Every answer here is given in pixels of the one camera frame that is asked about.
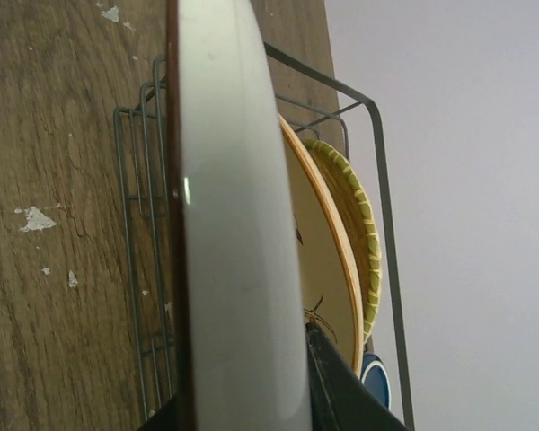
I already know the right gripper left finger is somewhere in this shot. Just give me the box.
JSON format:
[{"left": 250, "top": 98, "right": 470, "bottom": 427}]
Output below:
[{"left": 138, "top": 396, "right": 179, "bottom": 431}]

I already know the dark blue mug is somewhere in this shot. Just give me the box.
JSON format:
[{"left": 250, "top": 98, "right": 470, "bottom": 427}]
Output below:
[{"left": 360, "top": 351, "right": 392, "bottom": 409}]

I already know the striped rim ceramic plate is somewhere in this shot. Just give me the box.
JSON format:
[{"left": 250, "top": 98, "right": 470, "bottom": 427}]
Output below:
[{"left": 166, "top": 1, "right": 312, "bottom": 430}]

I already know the orange bird pattern plate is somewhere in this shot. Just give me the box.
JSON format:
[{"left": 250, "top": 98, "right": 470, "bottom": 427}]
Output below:
[{"left": 278, "top": 117, "right": 364, "bottom": 374}]

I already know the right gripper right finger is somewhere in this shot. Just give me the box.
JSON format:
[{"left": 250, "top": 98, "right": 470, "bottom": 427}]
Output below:
[{"left": 305, "top": 322, "right": 406, "bottom": 431}]

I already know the yellow woven bamboo plate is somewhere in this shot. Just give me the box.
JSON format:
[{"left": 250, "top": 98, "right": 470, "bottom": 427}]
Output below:
[{"left": 304, "top": 139, "right": 383, "bottom": 340}]

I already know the wire dish rack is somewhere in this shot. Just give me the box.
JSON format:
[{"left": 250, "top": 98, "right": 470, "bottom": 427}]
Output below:
[{"left": 112, "top": 40, "right": 416, "bottom": 431}]

